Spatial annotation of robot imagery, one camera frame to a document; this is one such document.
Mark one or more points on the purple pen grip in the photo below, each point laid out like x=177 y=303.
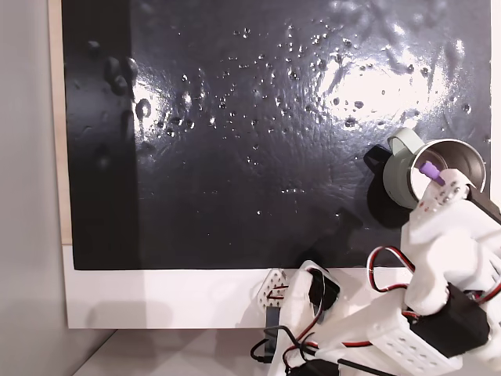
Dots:
x=429 y=169

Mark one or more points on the sage green steel-rimmed mug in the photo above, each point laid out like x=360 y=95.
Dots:
x=395 y=176

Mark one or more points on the black rubber mat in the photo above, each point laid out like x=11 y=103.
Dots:
x=242 y=176

